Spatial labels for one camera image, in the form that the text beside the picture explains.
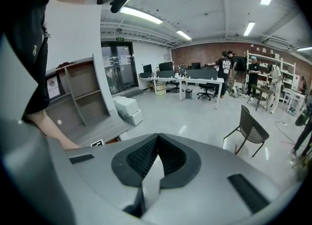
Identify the brown wicker table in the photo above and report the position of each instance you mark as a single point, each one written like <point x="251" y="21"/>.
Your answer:
<point x="262" y="92"/>

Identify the dark desk partition panel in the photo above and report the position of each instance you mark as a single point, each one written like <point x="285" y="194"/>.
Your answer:
<point x="201" y="74"/>
<point x="165" y="74"/>

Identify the wooden drawer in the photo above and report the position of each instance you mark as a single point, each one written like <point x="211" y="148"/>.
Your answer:
<point x="112" y="140"/>

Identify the ceiling air conditioner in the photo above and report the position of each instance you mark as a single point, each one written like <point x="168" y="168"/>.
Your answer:
<point x="278" y="43"/>

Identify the glass double door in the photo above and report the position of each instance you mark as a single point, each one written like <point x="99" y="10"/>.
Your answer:
<point x="119" y="67"/>

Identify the large white box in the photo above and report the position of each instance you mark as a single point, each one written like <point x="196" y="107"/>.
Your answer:
<point x="125" y="105"/>

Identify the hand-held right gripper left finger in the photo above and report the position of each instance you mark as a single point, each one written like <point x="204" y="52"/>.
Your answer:
<point x="102" y="170"/>

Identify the black office chair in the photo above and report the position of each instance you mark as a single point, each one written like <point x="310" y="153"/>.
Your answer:
<point x="206" y="91"/>
<point x="174" y="86"/>

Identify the green exit sign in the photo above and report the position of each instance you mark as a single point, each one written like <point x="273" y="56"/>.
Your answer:
<point x="120" y="39"/>

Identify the grey trash bin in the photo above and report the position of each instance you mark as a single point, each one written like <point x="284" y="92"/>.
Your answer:
<point x="189" y="94"/>

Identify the framed poster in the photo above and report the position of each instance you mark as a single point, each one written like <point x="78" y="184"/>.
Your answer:
<point x="53" y="87"/>

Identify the beige box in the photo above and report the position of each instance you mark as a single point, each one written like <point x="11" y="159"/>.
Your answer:
<point x="160" y="88"/>

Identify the person's left forearm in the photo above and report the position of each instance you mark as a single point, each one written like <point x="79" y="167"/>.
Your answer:
<point x="51" y="131"/>

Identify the long white office desk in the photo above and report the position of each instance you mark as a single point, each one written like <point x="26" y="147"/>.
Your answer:
<point x="185" y="81"/>

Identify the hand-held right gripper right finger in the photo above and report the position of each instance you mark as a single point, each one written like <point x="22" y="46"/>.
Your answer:
<point x="214" y="170"/>

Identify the black wall screen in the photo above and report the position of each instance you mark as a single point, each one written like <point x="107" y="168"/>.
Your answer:
<point x="240" y="64"/>

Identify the white round disc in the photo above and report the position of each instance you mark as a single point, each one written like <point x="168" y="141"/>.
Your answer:
<point x="59" y="121"/>

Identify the black wicker chair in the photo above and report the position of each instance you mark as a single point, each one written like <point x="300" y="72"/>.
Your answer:
<point x="251" y="131"/>

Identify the tall white shelving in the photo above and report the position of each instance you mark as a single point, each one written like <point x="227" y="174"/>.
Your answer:
<point x="285" y="70"/>

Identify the small white table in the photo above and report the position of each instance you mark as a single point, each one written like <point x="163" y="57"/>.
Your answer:
<point x="295" y="99"/>

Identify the small white box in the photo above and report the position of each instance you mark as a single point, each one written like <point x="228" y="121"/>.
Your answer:
<point x="135" y="117"/>

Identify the dark red cloth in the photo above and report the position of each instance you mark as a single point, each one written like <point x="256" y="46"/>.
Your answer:
<point x="66" y="64"/>

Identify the person's black shirt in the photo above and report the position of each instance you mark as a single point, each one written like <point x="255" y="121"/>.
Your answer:
<point x="24" y="48"/>

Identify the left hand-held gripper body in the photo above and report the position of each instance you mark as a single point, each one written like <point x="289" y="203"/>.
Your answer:
<point x="97" y="143"/>

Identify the black computer monitor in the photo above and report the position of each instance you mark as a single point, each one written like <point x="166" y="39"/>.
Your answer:
<point x="165" y="66"/>
<point x="195" y="65"/>
<point x="147" y="68"/>

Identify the green cushion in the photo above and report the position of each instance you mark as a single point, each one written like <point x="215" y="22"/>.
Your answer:
<point x="302" y="117"/>

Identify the grey wooden desk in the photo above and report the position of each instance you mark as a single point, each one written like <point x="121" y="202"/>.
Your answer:
<point x="102" y="131"/>

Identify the grey wooden shelf unit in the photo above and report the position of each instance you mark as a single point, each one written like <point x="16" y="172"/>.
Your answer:
<point x="83" y="94"/>

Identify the red stick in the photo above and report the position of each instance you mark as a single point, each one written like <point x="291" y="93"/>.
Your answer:
<point x="235" y="149"/>

